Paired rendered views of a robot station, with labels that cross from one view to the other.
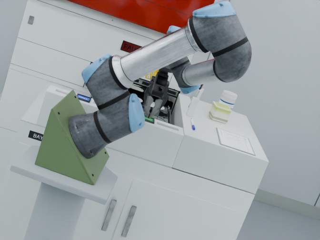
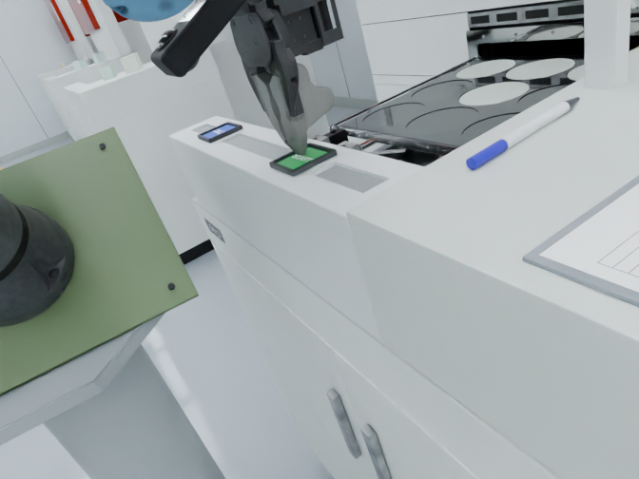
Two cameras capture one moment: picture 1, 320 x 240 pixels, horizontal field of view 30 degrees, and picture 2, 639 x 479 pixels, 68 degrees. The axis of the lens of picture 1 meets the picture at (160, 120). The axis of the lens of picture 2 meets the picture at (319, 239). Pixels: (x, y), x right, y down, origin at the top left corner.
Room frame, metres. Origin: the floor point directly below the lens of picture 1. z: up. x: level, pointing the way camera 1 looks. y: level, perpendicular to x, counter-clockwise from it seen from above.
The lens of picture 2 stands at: (2.07, -0.42, 1.13)
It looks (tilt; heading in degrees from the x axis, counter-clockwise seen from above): 29 degrees down; 73
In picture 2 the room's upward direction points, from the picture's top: 18 degrees counter-clockwise
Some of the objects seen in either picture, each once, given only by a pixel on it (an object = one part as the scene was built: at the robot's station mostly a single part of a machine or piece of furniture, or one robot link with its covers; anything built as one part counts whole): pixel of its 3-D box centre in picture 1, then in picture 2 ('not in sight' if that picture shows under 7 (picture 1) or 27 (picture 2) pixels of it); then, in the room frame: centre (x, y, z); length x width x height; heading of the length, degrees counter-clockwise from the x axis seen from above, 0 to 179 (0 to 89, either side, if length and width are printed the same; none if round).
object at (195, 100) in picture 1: (194, 100); (618, 3); (2.50, -0.11, 1.03); 0.06 x 0.04 x 0.13; 6
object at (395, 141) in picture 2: not in sight; (403, 143); (2.40, 0.13, 0.90); 0.38 x 0.01 x 0.01; 96
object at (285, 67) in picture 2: (161, 98); (280, 69); (2.23, 0.02, 1.06); 0.05 x 0.02 x 0.09; 96
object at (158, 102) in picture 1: (155, 107); (309, 107); (2.25, 0.03, 1.01); 0.06 x 0.03 x 0.09; 6
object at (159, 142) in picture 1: (111, 125); (273, 193); (2.21, 0.17, 0.89); 0.55 x 0.09 x 0.14; 96
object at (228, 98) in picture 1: (226, 102); not in sight; (2.78, -0.27, 1.01); 0.07 x 0.07 x 0.10
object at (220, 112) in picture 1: (219, 112); not in sight; (2.59, -0.24, 1.00); 0.07 x 0.07 x 0.07; 13
